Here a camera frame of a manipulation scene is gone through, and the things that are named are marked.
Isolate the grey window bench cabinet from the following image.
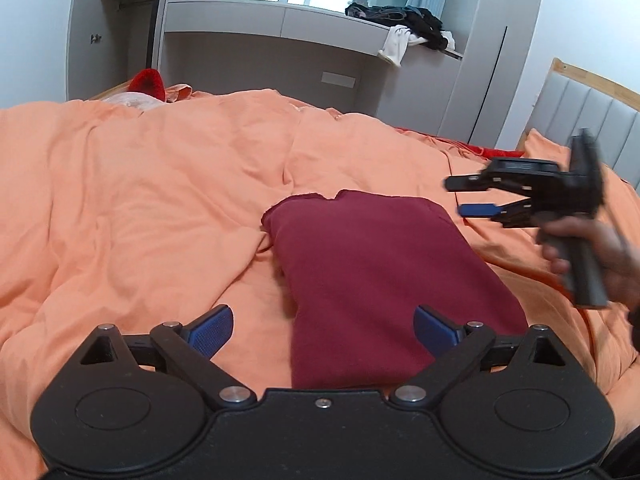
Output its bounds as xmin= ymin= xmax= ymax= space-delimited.
xmin=151 ymin=0 xmax=464 ymax=137

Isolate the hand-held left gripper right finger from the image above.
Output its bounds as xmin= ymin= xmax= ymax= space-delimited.
xmin=390 ymin=305 xmax=577 ymax=408

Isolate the red plush item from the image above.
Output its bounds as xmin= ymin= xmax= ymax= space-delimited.
xmin=126 ymin=67 xmax=169 ymax=104

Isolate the orange duvet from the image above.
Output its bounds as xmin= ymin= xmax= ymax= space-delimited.
xmin=0 ymin=85 xmax=640 ymax=480

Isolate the white garment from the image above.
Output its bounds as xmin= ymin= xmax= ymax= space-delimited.
xmin=377 ymin=24 xmax=457 ymax=69

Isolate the red bed sheet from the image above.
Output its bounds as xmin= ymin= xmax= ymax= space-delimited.
xmin=397 ymin=127 xmax=518 ymax=162

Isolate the pile of dark clothes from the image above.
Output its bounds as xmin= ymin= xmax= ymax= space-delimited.
xmin=346 ymin=2 xmax=449 ymax=52

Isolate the pale floral cloth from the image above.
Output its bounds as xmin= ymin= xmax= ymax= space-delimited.
xmin=101 ymin=91 xmax=165 ymax=112

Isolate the grey tall wardrobe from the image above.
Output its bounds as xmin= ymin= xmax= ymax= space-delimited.
xmin=439 ymin=0 xmax=549 ymax=147

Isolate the grey open wardrobe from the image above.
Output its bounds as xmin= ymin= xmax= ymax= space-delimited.
xmin=66 ymin=0 xmax=174 ymax=104

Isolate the white wall plate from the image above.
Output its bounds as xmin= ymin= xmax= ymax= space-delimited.
xmin=320 ymin=72 xmax=357 ymax=89

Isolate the grey padded headboard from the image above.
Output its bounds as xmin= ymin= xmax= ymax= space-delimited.
xmin=516 ymin=57 xmax=640 ymax=189

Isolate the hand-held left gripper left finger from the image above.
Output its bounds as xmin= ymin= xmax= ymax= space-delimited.
xmin=74 ymin=304 xmax=257 ymax=408

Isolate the maroon long-sleeve shirt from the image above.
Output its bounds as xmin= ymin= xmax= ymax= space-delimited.
xmin=261 ymin=189 xmax=531 ymax=391

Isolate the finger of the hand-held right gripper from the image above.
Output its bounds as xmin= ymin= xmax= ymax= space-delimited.
xmin=444 ymin=171 xmax=497 ymax=193
xmin=456 ymin=199 xmax=522 ymax=222

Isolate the person's right hand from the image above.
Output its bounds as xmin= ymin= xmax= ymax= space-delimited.
xmin=538 ymin=218 xmax=639 ymax=305

